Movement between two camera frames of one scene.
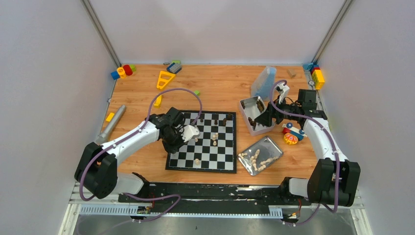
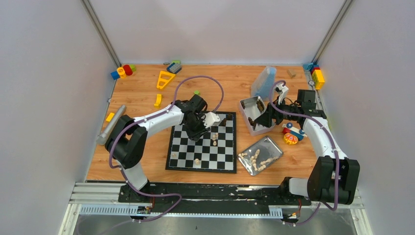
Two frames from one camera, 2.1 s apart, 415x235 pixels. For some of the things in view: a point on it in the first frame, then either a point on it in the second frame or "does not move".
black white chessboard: (214, 150) does not move
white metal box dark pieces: (250, 108) does not move
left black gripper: (174, 141) to (197, 129)
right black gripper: (271, 111) does not move
